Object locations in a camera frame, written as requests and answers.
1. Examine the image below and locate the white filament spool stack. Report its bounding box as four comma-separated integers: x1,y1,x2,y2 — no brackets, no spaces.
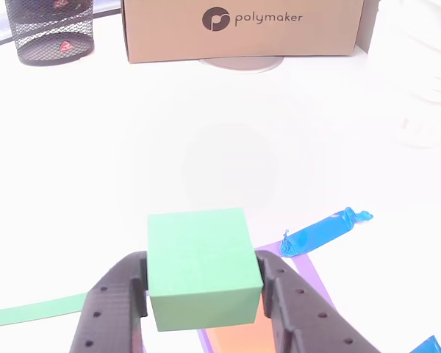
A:
367,0,441,148

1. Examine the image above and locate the black mesh pen holder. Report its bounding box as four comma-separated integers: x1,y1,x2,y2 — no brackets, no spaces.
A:
4,0,96,68

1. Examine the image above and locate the green square frame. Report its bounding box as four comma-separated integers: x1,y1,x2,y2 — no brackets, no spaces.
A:
0,292,90,328

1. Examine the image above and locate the orange cube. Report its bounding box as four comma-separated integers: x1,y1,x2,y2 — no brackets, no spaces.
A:
205,301,276,353

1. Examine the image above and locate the polymaker cardboard box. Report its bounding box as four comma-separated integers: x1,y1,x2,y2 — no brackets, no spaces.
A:
120,0,365,65

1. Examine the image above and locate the green cube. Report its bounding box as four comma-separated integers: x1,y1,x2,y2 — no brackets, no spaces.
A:
146,207,265,332

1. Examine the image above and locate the purple square frame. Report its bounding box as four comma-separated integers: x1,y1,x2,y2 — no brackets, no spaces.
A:
141,240,341,353

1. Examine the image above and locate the twisted blue tape strip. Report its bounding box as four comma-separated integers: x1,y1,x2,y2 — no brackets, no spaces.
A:
279,206,374,259

